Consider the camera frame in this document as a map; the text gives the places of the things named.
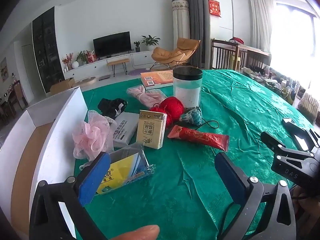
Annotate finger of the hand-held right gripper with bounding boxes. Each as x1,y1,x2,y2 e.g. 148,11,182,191
303,127,320,153
260,131,316,158

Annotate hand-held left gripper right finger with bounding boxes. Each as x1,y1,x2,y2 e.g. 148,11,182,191
214,152,297,240

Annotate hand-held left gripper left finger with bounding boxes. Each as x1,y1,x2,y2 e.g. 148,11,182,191
29,152,111,240

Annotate clear bag with yellow packet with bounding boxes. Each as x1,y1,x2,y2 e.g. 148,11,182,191
79,142,156,195

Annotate pink mesh bath pouf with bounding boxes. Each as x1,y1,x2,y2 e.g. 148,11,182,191
72,109,117,161

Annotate red snack packet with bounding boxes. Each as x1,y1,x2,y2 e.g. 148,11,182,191
167,125,230,152

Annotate white cardboard box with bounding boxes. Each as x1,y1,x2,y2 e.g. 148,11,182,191
0,86,88,240

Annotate white wet wipes pack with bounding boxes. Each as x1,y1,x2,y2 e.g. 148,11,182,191
110,112,140,148

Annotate teal fabric sachet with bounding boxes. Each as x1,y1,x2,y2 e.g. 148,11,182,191
180,107,218,130

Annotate yellow tissue pack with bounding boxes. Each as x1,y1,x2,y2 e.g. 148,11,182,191
136,110,167,150

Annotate black cloth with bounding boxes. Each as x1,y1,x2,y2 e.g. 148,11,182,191
97,98,128,120

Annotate red yarn ball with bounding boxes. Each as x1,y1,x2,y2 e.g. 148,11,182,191
149,96,185,127

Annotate pink cloth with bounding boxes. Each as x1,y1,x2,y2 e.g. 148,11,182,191
126,85,168,108

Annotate person's right hand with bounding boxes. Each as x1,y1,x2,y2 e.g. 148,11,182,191
292,184,320,220

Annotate person's left hand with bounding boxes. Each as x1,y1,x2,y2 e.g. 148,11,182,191
110,224,160,240

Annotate green tablecloth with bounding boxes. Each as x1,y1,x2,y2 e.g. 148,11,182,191
74,69,320,240

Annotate pile of household clutter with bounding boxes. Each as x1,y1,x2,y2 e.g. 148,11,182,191
241,64,320,123

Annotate clear jar with black lid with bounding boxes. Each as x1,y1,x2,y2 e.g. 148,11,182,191
172,67,203,109

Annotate brown cardboard box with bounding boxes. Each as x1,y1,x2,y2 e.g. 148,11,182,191
50,77,75,94

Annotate wooden slatted bench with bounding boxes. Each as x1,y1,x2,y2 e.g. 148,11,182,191
211,39,272,70

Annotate white TV cabinet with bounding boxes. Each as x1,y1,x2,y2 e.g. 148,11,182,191
64,50,160,80

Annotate purple rug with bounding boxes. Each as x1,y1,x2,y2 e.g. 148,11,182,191
127,68,148,77

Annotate wooden dining chair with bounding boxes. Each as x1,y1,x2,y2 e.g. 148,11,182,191
9,80,28,110

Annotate orange book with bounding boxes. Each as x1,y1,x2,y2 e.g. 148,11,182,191
140,70,174,90

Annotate wooden stool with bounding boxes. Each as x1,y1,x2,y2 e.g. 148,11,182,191
107,58,130,77

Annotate red flower bouquet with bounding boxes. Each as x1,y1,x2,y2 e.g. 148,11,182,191
62,53,74,72

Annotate white curtain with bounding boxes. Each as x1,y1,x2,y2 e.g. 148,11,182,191
249,0,275,53

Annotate leafy potted plant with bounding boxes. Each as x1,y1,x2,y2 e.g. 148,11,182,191
76,50,90,64

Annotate orange lounge chair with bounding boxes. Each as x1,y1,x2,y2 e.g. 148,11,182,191
151,37,201,70

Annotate black television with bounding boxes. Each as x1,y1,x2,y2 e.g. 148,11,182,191
93,31,132,58

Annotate black display cabinet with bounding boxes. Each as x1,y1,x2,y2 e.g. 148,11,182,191
32,6,66,93

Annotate large potted plant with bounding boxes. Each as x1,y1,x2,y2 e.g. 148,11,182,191
141,35,160,51

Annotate white covered air conditioner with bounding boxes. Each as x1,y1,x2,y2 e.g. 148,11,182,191
171,0,190,49

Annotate grey curtain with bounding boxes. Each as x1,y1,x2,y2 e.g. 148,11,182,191
180,0,208,69

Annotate framed wall picture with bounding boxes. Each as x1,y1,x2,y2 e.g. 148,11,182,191
0,57,8,82

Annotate red wall hanging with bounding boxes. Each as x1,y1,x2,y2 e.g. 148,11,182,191
208,0,222,18

